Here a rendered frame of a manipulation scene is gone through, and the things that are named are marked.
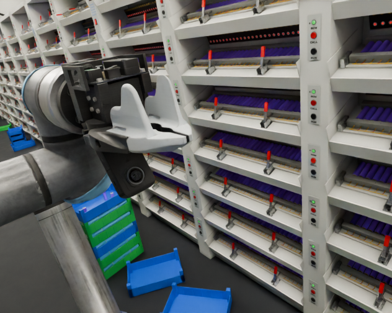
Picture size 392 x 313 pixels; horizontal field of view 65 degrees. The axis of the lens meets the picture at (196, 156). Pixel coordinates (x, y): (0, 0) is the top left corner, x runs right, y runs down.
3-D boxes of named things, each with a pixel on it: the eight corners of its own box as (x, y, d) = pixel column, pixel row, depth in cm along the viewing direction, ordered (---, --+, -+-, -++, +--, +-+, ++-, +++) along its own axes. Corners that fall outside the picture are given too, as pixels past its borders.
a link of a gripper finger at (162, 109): (178, 81, 23) (121, 77, 30) (190, 153, 25) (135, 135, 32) (208, 72, 25) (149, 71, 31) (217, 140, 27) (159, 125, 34)
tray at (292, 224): (304, 238, 119) (299, 223, 113) (201, 192, 163) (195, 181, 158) (329, 202, 126) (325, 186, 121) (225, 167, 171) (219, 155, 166)
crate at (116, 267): (104, 281, 175) (100, 271, 172) (85, 267, 188) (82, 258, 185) (144, 251, 195) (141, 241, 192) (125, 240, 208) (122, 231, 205)
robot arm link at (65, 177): (44, 200, 55) (18, 135, 50) (103, 174, 61) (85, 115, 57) (60, 219, 48) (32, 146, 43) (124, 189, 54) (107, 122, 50)
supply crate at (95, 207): (84, 223, 160) (80, 210, 157) (66, 213, 173) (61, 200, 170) (129, 197, 179) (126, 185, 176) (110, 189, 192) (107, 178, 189)
